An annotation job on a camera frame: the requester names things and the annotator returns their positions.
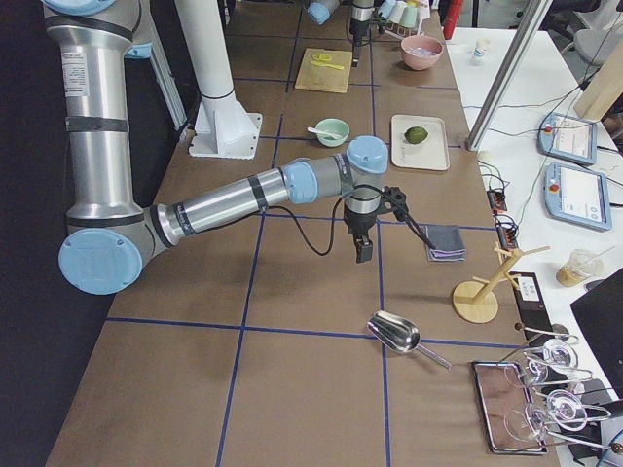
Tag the white cup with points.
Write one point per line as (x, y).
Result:
(397, 11)

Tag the black power strip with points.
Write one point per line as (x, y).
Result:
(497, 200)

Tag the paper cup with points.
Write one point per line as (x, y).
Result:
(480, 48)

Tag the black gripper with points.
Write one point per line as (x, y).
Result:
(360, 223)
(358, 34)

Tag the blue cup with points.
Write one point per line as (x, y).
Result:
(386, 8)

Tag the far teach pendant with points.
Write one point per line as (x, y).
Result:
(568, 138)

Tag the red cylinder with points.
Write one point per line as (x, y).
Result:
(452, 10)

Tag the white cup rack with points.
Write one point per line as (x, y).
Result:
(397, 31)

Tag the green avocado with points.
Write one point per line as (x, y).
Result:
(415, 135)

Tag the steel scoop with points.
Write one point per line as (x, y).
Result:
(401, 336)

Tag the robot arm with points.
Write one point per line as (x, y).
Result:
(363, 15)
(115, 227)

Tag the bamboo cutting board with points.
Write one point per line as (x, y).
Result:
(324, 79)

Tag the near teach pendant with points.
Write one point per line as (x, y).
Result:
(577, 195)

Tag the pink cup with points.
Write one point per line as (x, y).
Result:
(423, 8)

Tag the wine glass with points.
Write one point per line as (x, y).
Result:
(538, 424)
(553, 363)

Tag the wooden mug tree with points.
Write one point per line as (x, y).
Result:
(474, 300)

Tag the green cup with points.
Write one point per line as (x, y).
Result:
(410, 15)

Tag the metal glass rack tray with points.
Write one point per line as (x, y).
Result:
(499, 394)

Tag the white column mount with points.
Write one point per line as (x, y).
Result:
(223, 129)

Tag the iced coffee cup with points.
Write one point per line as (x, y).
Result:
(581, 266)

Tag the cream rabbit tray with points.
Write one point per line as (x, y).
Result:
(431, 154)

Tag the aluminium frame post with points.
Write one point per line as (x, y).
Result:
(533, 16)

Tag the teach pendant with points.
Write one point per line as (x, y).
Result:
(568, 138)
(577, 195)

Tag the mint green bowl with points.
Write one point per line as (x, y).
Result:
(335, 126)

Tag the pink bowl of ice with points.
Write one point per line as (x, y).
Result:
(420, 52)

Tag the folded grey cloth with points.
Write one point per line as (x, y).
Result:
(447, 241)

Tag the white plastic spoon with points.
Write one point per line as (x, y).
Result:
(324, 133)

